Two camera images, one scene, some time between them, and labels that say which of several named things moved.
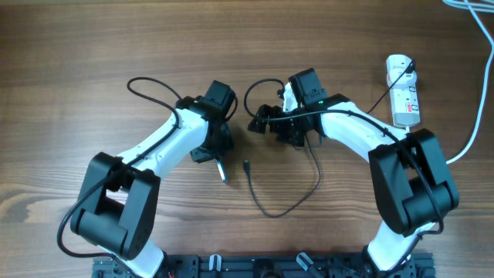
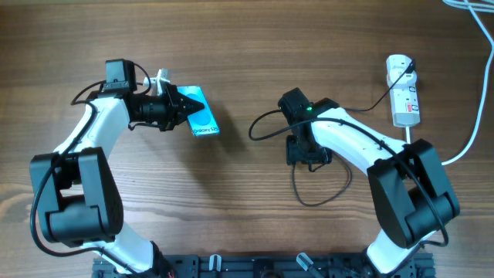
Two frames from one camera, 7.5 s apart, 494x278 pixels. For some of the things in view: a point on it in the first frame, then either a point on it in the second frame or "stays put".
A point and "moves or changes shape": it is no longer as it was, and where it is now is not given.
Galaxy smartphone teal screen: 223,174 moves or changes shape
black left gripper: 198,154 to 176,114
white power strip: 401,79 stays put
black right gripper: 282,136 to 326,156
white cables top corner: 472,5 stays put
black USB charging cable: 246,162 to 413,65
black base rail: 272,266 stays put
